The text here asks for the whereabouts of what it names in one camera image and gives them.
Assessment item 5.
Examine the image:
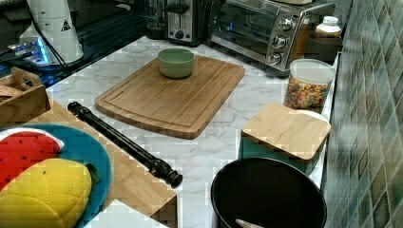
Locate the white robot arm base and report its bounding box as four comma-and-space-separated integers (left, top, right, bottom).
20, 0, 84, 67

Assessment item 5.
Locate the large bamboo cutting board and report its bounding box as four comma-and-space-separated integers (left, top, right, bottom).
95, 56, 245, 139

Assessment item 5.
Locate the green ceramic bowl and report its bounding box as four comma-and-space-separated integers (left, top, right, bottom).
158, 48, 196, 79

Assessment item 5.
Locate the teal container with bamboo lid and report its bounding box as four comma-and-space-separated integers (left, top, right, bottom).
239, 104, 331, 175

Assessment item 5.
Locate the black round pot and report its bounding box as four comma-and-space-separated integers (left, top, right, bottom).
211, 158, 327, 228

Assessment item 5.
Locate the black slot toaster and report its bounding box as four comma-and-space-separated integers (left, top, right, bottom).
165, 0, 212, 47

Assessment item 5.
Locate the stainless toaster oven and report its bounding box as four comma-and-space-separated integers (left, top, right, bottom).
208, 0, 335, 71

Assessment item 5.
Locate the clear cereal jar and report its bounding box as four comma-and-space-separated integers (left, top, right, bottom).
285, 59, 336, 109

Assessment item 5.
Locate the teal round mat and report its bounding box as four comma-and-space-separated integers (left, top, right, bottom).
1, 123, 111, 228

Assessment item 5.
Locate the white capped bottle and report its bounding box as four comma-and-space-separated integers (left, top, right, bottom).
316, 16, 341, 37

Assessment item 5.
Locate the yellow corn pot holder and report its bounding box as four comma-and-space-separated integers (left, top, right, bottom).
0, 159, 92, 228

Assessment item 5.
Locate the red watermelon pot holder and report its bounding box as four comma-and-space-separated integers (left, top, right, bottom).
0, 127, 65, 189

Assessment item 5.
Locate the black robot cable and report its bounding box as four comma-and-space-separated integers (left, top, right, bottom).
26, 0, 70, 70

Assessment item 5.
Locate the wooden tray with handle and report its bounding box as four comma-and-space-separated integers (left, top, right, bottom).
0, 67, 50, 127

